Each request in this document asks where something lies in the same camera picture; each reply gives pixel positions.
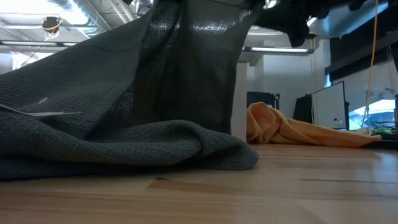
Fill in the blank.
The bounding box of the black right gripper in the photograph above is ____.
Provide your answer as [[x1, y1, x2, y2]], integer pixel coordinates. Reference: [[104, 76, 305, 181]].
[[248, 0, 315, 47]]

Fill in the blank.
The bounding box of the orange-yellow towel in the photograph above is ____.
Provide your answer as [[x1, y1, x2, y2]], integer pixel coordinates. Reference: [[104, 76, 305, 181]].
[[246, 101, 382, 149]]

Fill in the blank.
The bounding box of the dark grey waffle towel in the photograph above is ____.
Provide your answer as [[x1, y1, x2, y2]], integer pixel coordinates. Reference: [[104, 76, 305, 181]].
[[0, 0, 265, 182]]

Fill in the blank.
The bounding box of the long white light bar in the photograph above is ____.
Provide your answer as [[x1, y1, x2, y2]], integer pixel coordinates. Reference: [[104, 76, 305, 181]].
[[0, 39, 315, 54]]

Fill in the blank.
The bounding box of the black rig strut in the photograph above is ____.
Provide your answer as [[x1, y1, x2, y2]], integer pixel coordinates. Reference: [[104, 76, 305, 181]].
[[325, 0, 398, 82]]

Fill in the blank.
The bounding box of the black background equipment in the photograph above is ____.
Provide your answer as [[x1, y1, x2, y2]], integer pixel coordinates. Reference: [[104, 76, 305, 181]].
[[293, 94, 313, 124]]

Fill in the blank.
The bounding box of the black monitor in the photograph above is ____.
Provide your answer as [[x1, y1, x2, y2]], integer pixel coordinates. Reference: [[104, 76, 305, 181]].
[[247, 91, 277, 110]]

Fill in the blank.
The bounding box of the white board panel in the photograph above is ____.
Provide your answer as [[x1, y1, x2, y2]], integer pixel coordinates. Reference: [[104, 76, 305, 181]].
[[312, 81, 349, 131]]

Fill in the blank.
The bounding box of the black metal table frame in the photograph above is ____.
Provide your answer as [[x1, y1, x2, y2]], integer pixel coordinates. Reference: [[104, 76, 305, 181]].
[[362, 133, 398, 151]]

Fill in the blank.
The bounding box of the black ceiling cable reel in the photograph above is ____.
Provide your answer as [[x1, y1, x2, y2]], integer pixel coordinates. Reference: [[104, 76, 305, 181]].
[[41, 16, 63, 35]]

